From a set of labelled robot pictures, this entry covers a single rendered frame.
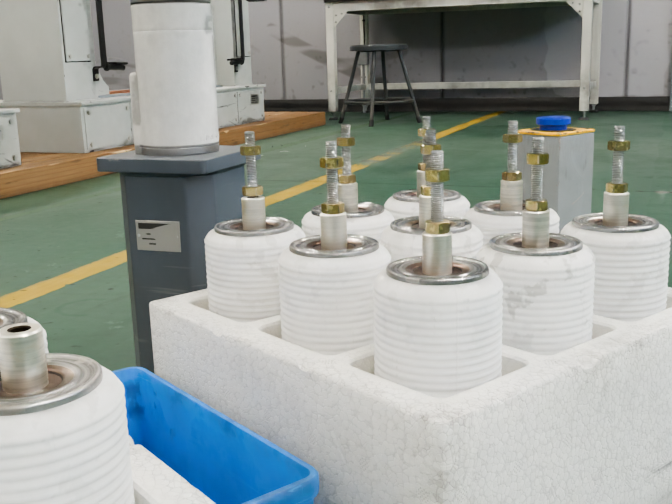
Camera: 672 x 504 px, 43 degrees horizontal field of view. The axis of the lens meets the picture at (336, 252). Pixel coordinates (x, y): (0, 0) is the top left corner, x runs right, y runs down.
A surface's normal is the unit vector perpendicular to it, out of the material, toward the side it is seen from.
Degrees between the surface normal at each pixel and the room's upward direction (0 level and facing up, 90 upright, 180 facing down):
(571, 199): 90
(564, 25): 90
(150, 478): 0
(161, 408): 88
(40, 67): 90
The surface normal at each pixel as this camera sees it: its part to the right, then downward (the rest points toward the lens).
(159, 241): -0.33, 0.22
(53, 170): 0.93, 0.06
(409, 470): -0.76, 0.17
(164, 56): -0.06, 0.22
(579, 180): 0.65, 0.15
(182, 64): 0.35, 0.20
